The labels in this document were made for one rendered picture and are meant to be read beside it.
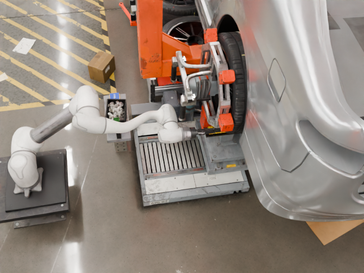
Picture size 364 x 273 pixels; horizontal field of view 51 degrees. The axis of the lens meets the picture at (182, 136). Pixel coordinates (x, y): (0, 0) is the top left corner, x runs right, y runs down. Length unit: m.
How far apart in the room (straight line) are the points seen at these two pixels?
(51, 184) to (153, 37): 1.24
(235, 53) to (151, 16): 0.66
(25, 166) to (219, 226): 1.43
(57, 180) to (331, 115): 1.92
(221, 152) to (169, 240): 0.77
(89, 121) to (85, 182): 0.94
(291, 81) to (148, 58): 1.46
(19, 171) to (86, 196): 0.66
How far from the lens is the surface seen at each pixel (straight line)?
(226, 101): 2.32
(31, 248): 3.00
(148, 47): 2.82
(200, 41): 3.49
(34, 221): 3.06
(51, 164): 2.88
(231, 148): 3.04
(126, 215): 2.97
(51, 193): 2.77
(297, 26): 1.73
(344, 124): 1.53
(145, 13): 2.64
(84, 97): 2.38
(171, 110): 2.60
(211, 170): 2.98
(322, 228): 3.15
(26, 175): 2.65
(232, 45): 2.37
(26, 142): 2.71
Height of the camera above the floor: 2.71
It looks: 54 degrees down
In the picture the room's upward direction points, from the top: 5 degrees clockwise
